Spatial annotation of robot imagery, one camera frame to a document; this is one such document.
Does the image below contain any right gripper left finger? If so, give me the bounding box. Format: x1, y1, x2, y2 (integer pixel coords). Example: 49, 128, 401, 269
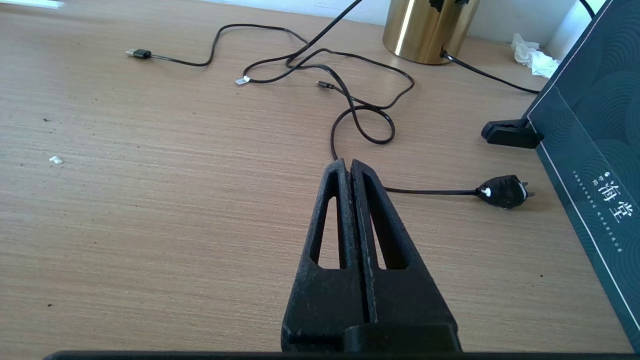
281, 158, 370, 353

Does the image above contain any black cable with white tip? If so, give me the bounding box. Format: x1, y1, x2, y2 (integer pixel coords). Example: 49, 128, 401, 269
235, 0, 363, 86

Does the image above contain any crumpled white tissue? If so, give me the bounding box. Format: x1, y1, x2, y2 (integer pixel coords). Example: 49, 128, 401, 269
511, 33, 561, 79

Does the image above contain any black lamp power cord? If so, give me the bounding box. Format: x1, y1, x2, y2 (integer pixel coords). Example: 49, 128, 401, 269
330, 0, 598, 210

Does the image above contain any dark picture frame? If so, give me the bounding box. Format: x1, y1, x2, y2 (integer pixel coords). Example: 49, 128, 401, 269
481, 0, 640, 353

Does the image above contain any black lamp cord switch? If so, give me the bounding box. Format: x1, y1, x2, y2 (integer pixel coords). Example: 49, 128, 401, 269
429, 0, 471, 12

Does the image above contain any brass desk lamp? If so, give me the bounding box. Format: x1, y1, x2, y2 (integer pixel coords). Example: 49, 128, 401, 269
382, 0, 481, 66

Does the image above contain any white router with antennas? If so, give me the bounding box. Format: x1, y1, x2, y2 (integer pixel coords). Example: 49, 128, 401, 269
0, 0, 65, 9

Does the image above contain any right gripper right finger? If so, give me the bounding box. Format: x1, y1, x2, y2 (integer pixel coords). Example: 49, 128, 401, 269
344, 159, 462, 353

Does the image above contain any thin black USB cable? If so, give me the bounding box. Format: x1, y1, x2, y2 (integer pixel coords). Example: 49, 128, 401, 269
125, 23, 416, 111

